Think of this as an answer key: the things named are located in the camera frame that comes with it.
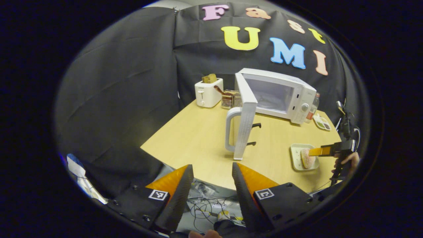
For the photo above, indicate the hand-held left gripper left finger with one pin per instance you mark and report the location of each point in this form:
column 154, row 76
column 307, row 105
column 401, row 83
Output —
column 178, row 201

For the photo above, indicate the black backdrop cloth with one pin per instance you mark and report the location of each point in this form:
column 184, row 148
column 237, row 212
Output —
column 125, row 82

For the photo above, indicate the divided white dish with grains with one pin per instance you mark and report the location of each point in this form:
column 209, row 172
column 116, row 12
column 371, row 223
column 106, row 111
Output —
column 322, row 122

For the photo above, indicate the white toaster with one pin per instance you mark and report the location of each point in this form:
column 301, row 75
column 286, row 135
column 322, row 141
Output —
column 208, row 94

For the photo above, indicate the brown wooden spoon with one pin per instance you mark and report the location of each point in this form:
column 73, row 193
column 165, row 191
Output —
column 220, row 90

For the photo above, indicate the white and blue plastic bag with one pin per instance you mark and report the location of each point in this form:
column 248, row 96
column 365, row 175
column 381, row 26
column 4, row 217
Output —
column 79, row 172

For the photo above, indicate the brown bread slice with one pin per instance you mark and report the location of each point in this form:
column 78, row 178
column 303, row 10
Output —
column 209, row 78

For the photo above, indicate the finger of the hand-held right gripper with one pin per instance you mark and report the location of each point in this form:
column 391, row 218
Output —
column 322, row 150

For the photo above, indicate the white microwave oven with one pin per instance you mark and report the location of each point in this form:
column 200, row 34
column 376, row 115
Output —
column 246, row 115

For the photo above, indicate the small white square plate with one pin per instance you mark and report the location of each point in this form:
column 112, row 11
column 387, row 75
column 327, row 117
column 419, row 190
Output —
column 295, row 158

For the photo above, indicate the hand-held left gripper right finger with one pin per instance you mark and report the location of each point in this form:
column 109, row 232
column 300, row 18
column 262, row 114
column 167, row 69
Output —
column 244, row 198

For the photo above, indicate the clear plastic bottle red label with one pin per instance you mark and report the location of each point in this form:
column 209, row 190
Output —
column 313, row 109

